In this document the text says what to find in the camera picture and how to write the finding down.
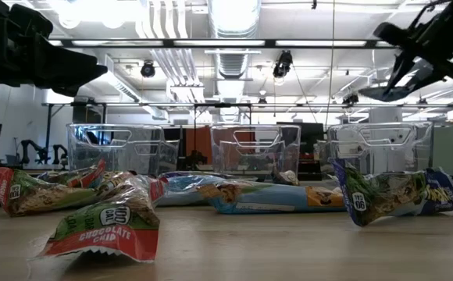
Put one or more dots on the orange panel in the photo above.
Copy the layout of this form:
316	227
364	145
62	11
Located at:
199	144

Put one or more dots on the black background rail frame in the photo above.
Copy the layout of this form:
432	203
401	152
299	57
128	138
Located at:
152	104

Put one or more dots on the red chocolate chip granola bar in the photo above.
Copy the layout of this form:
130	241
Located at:
105	234

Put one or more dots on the clear plastic bin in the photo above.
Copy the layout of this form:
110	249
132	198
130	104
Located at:
250	156
382	152
133	156

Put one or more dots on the light blue orange granola bar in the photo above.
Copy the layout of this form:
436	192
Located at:
269	197

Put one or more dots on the black hanging spotlight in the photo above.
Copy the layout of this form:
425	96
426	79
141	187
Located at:
282	66
350	99
147	70

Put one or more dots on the dark blue green granola bar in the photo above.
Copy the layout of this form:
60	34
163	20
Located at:
386	195

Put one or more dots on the black overhead rig beam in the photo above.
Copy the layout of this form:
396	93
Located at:
269	43

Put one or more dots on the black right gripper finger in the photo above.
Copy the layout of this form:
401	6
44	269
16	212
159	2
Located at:
400	72
382	94

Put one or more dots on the white column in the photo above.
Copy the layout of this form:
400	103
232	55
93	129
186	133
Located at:
384	115

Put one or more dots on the brown gold granola bar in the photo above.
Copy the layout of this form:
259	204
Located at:
113	181

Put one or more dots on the small dark background robot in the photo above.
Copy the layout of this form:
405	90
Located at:
195	160

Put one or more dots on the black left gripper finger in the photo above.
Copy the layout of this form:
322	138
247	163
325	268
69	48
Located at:
66	66
68	92

